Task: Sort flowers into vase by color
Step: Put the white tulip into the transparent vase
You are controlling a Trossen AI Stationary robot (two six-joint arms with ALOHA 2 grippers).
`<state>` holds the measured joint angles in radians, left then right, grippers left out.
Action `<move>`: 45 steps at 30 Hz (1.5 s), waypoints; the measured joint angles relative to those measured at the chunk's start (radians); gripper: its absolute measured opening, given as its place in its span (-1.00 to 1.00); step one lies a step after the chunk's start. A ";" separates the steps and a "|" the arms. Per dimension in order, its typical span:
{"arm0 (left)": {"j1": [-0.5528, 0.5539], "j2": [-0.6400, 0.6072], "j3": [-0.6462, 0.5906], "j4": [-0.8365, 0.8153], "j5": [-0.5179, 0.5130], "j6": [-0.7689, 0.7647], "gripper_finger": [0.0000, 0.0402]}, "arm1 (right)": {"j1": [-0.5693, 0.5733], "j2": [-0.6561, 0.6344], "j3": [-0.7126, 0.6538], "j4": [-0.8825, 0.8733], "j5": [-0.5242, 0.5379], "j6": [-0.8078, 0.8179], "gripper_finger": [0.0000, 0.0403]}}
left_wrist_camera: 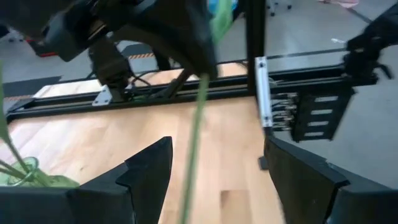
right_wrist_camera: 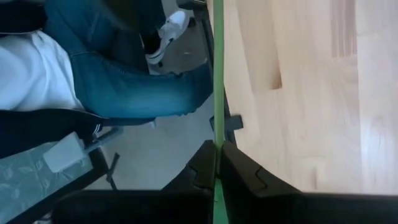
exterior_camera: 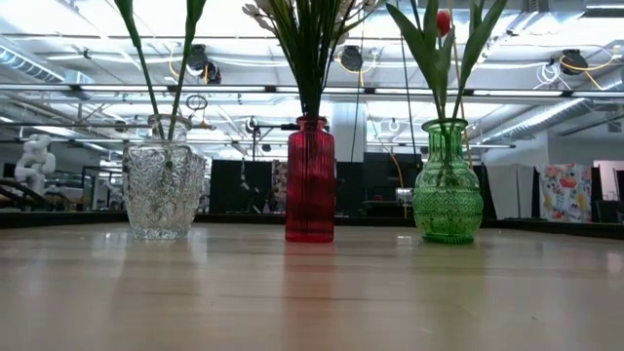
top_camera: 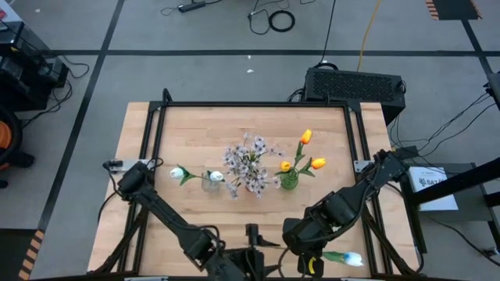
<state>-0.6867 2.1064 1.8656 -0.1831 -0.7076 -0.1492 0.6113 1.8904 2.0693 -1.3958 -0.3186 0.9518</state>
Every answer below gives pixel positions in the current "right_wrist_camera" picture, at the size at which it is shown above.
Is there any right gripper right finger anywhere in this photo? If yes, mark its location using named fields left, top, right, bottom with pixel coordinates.
left=220, top=141, right=398, bottom=224

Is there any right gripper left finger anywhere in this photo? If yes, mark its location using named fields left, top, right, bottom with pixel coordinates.
left=52, top=139, right=218, bottom=224

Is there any blue white artificial tulip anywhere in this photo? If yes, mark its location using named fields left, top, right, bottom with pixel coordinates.
left=212, top=0, right=230, bottom=224

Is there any person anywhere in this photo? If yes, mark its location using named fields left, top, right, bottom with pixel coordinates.
left=0, top=0, right=215, bottom=159

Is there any grey leaf-patterned seat cushion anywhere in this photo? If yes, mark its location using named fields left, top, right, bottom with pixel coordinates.
left=0, top=141, right=94, bottom=224

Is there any black aluminium table frame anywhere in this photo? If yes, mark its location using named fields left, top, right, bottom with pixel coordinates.
left=176, top=0, right=244, bottom=147

